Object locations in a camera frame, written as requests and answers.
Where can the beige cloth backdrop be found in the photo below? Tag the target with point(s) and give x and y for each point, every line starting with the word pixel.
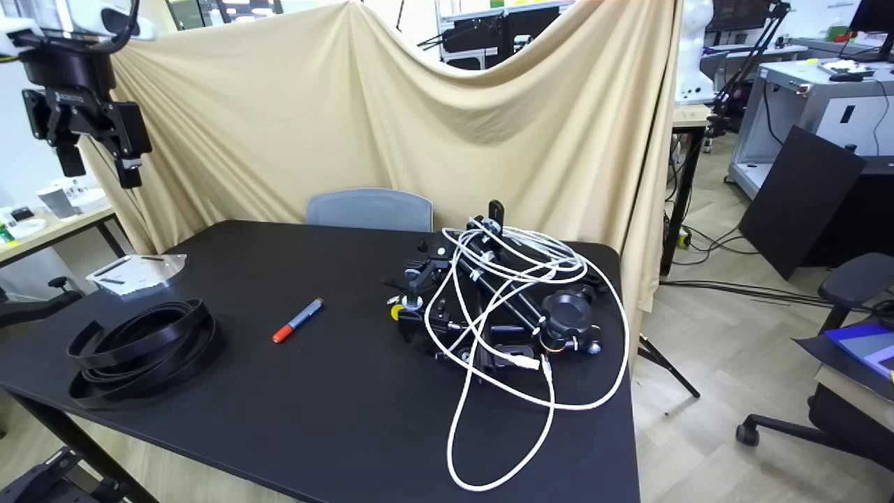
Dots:
pixel 252 120

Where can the black flat panel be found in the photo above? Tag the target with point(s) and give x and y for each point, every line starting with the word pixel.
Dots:
pixel 800 196

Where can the black office chair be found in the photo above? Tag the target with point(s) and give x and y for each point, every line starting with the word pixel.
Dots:
pixel 850 408

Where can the blue marker with red cap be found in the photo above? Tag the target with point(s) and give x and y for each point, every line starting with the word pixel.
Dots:
pixel 288 327

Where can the grey chair backrest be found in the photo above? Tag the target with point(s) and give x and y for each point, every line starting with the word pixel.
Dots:
pixel 372 211

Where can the coiled black belt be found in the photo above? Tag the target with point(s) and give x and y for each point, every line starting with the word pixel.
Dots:
pixel 144 355

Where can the grey workbench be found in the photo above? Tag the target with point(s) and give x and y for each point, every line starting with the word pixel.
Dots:
pixel 833 99

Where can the black robot base clamp assembly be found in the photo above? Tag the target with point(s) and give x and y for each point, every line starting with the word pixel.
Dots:
pixel 498 298

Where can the black camera on mount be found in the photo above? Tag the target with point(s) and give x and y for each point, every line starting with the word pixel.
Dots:
pixel 72 81

